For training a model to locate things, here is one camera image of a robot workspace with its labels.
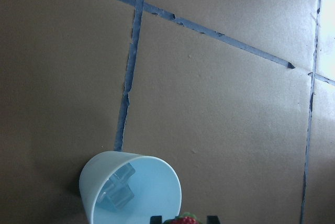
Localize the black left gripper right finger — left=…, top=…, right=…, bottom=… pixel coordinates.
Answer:
left=206, top=215, right=219, bottom=224

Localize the light blue plastic cup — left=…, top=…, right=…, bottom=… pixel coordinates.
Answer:
left=79, top=151, right=182, bottom=223

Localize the red strawberry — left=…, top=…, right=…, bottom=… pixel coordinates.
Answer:
left=164, top=212, right=202, bottom=224

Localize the clear ice cube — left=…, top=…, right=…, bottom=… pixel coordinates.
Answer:
left=96, top=163, right=136, bottom=210

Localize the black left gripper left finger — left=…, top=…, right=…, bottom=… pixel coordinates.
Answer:
left=150, top=216, right=162, bottom=224

